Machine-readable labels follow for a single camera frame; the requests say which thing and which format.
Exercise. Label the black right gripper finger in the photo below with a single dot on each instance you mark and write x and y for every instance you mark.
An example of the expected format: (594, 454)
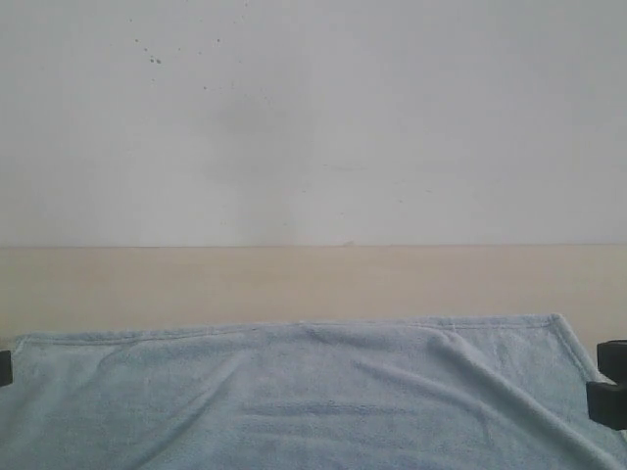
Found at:
(612, 360)
(607, 404)

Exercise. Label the light blue terry towel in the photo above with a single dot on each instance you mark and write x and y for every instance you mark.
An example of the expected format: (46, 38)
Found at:
(427, 393)

